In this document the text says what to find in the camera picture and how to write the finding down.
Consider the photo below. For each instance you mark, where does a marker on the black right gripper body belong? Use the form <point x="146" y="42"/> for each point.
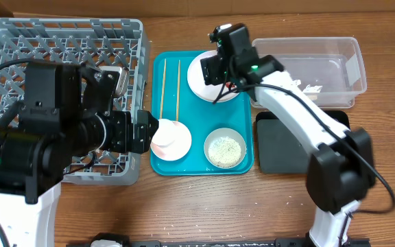
<point x="219" y="72"/>

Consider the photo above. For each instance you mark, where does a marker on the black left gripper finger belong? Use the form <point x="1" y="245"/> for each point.
<point x="145" y="124"/>
<point x="141" y="142"/>

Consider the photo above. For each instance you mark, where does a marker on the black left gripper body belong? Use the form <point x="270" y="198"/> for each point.
<point x="124" y="131"/>

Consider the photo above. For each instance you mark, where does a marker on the grey bowl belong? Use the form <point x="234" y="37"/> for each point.
<point x="225" y="132"/>

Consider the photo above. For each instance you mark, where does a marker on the white rice grains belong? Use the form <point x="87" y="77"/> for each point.
<point x="224" y="152"/>

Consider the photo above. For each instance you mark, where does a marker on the white paper cup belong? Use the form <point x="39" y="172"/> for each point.
<point x="164" y="134"/>

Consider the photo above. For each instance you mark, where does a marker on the red snack wrapper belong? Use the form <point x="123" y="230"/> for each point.
<point x="230" y="85"/>

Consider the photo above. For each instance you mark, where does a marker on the white tissue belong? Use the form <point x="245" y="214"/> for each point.
<point x="293" y="85"/>

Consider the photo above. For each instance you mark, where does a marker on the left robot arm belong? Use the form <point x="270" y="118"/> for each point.
<point x="66" y="112"/>

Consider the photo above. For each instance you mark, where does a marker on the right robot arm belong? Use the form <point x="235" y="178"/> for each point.
<point x="341" y="165"/>

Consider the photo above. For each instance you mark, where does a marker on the grey dishwasher rack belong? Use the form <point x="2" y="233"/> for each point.
<point x="100" y="42"/>

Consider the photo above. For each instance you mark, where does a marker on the clear plastic waste bin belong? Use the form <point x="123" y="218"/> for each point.
<point x="335" y="63"/>

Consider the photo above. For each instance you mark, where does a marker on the black waste tray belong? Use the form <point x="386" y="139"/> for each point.
<point x="278" y="149"/>

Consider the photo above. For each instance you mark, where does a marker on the small pink-rimmed white plate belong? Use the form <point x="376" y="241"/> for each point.
<point x="180" y="146"/>

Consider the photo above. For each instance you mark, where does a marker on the teal serving tray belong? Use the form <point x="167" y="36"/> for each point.
<point x="199" y="116"/>

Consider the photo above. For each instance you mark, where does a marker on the large white plate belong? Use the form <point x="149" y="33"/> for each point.
<point x="195" y="79"/>

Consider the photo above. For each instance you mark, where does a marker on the left wooden chopstick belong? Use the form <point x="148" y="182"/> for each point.
<point x="163" y="89"/>

